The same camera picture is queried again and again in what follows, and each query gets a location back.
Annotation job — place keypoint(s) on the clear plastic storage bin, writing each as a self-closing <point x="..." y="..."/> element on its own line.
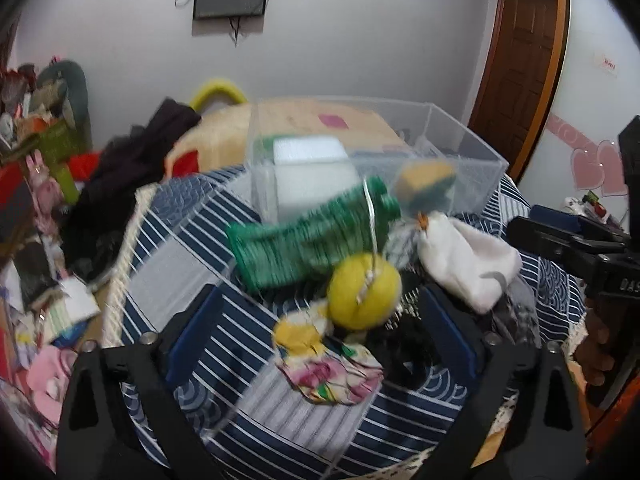
<point x="429" y="131"/>

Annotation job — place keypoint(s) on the white sock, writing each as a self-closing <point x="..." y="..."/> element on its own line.
<point x="473" y="266"/>

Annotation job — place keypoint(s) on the white foam block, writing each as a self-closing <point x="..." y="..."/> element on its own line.
<point x="309" y="171"/>

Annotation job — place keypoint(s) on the right hand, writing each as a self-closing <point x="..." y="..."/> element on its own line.
<point x="590" y="354"/>

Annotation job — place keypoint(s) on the white sliding wardrobe door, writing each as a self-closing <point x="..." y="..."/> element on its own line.
<point x="596" y="97"/>

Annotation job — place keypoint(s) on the beige patterned blanket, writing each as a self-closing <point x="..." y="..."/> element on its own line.
<point x="221" y="138"/>

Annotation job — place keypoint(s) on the black clothing pile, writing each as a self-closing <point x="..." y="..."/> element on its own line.
<point x="93" y="229"/>

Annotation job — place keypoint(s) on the pink slipper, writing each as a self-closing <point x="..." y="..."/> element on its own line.
<point x="48" y="378"/>

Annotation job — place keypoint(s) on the yellow foam arch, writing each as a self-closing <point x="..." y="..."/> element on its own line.
<point x="218" y="88"/>

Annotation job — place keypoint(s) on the dark green cushion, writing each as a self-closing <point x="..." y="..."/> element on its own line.
<point x="61" y="89"/>

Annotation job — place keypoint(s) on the yellow green sponge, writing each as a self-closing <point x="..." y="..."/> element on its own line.
<point x="425" y="187"/>

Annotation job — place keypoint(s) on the blue white patterned cloth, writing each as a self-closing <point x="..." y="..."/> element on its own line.
<point x="272" y="393"/>

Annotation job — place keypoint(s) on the floral fabric scrunchie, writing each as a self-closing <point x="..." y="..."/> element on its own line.
<point x="346" y="375"/>

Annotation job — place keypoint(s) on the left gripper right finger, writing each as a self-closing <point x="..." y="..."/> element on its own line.
<point x="453" y="348"/>

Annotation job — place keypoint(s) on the green knitted cloth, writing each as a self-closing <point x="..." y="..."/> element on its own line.
<point x="356" y="222"/>

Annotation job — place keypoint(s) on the red box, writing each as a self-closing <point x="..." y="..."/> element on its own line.
<point x="11" y="182"/>

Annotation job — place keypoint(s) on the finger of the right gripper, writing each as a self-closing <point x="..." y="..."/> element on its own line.
<point x="567" y="255"/>
<point x="551" y="224"/>

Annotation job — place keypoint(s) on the green cardboard box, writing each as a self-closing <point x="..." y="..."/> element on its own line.
<point x="57" y="143"/>

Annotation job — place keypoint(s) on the pink rabbit doll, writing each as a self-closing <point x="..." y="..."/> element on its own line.
<point x="47" y="195"/>

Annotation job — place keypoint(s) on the grey patterned sock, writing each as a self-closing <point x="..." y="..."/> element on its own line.
<point x="402" y="244"/>

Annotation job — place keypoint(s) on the brown wooden door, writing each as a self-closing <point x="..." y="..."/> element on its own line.
<point x="522" y="70"/>

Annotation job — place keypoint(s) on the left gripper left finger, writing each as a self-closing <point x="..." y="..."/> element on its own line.
<point x="187" y="333"/>

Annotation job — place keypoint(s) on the yellow plush ball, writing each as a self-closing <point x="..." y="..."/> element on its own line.
<point x="363" y="292"/>

